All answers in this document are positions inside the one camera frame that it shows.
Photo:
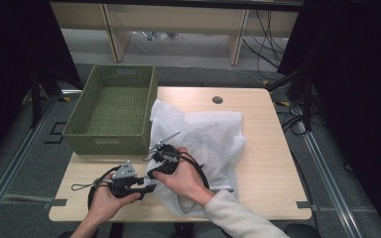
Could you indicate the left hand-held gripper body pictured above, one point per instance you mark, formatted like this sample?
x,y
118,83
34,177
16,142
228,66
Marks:
x,y
124,181

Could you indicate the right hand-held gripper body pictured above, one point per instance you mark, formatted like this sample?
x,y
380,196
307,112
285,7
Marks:
x,y
168,155

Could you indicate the white mesh laundry bag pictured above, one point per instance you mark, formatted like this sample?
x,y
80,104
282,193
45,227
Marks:
x,y
211,142

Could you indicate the person's left hand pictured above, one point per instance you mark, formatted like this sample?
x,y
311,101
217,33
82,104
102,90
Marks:
x,y
107,205

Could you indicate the person's right hand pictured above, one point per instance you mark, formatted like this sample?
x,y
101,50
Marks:
x,y
185,181

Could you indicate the person's lap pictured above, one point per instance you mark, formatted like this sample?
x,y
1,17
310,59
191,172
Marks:
x,y
152,230

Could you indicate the green woven basket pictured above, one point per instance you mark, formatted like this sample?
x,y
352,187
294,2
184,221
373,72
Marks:
x,y
115,109

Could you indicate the grey tape strip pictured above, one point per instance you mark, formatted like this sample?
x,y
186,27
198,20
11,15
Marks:
x,y
55,202
307,205

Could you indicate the clear plastic bag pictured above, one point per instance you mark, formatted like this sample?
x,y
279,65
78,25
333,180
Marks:
x,y
157,34

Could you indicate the black metal stand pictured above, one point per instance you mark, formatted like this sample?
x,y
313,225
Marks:
x,y
306,95
38,95

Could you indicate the light wooden shelf unit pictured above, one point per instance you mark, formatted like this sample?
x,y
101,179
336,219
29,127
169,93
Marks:
x,y
178,20

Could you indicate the black curtain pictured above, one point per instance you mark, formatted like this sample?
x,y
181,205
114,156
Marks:
x,y
10,66
360,99

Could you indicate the metal floor rail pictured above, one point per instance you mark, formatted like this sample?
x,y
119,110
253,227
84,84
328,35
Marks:
x,y
330,185
20,155

